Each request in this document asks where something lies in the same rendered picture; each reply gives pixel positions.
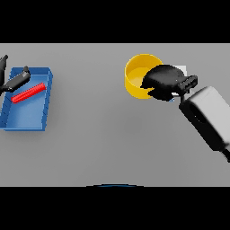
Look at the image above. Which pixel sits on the pale square measuring scale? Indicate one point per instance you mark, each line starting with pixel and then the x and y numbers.
pixel 181 69

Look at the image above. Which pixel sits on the blue tray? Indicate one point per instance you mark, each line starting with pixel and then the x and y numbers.
pixel 27 108

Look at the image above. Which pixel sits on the dark robot left hand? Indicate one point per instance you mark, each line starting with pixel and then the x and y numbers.
pixel 16 80

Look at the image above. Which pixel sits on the dark robot right hand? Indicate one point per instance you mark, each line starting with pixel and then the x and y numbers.
pixel 164 79

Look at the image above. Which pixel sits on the yellow bowl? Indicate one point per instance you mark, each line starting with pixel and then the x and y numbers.
pixel 135 78

